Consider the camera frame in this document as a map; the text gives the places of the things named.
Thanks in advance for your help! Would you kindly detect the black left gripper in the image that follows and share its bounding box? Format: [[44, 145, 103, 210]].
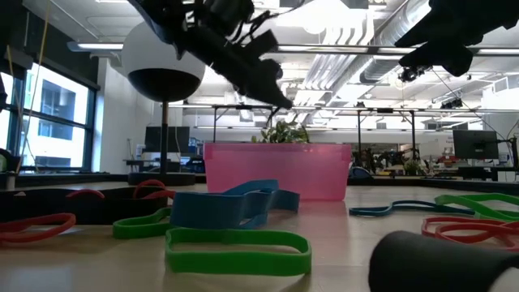
[[178, 0, 294, 110]]

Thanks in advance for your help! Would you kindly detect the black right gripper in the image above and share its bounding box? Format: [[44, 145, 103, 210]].
[[395, 0, 487, 78]]

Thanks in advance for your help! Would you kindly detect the wide blue rubber band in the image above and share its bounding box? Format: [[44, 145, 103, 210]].
[[169, 189, 271, 230]]

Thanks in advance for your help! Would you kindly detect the red rubber band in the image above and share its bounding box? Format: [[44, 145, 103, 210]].
[[133, 179, 176, 200], [435, 222, 519, 244], [0, 213, 77, 244], [421, 217, 519, 249], [66, 189, 105, 200]]

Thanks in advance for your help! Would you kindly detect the thin dark blue rubber band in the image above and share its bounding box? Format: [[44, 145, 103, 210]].
[[349, 200, 475, 217]]

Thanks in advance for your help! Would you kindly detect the green rubber band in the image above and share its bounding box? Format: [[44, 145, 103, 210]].
[[435, 193, 519, 223], [112, 207, 174, 239], [165, 226, 312, 277]]

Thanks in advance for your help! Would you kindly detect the pink translucent plastic bin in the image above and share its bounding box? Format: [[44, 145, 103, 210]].
[[203, 141, 352, 203]]

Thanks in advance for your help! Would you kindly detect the long ceiling light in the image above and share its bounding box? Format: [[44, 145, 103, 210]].
[[279, 43, 519, 57], [66, 40, 125, 53]]

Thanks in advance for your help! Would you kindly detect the black computer monitor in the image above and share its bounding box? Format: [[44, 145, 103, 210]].
[[453, 129, 500, 160], [144, 126, 191, 153]]

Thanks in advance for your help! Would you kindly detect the white globe lamp black stand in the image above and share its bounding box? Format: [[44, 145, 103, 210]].
[[121, 20, 207, 187]]

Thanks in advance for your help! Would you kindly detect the small background plant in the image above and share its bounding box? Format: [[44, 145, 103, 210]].
[[404, 159, 423, 176]]

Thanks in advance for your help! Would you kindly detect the background office desk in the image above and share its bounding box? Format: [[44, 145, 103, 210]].
[[457, 164, 519, 183], [123, 156, 206, 174]]

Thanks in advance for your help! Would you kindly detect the large dark-framed window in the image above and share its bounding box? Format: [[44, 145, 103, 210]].
[[0, 60, 101, 174]]

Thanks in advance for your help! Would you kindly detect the black foam cylinder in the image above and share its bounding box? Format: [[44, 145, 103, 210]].
[[367, 230, 519, 292]]

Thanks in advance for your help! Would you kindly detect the black gantry frame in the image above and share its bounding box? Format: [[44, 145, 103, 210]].
[[356, 107, 418, 161], [211, 104, 275, 143]]

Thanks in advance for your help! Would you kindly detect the silver ventilation duct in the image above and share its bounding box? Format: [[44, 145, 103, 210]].
[[358, 0, 427, 84]]

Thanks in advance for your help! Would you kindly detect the black aluminium table frame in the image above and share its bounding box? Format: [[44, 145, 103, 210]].
[[0, 172, 519, 196]]

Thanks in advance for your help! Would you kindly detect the yellow cable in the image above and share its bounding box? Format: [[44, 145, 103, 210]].
[[15, 0, 50, 165]]

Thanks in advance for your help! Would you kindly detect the black hook on white post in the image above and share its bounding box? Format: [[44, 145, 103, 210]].
[[0, 148, 24, 192]]

